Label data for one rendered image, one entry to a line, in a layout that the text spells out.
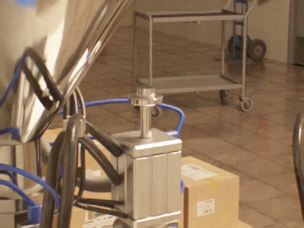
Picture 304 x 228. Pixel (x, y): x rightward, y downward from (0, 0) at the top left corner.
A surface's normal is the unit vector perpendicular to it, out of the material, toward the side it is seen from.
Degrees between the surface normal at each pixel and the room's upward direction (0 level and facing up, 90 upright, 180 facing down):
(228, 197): 90
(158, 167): 90
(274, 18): 90
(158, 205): 90
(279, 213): 0
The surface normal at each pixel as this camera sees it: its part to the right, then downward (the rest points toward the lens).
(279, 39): -0.87, 0.12
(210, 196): 0.55, 0.20
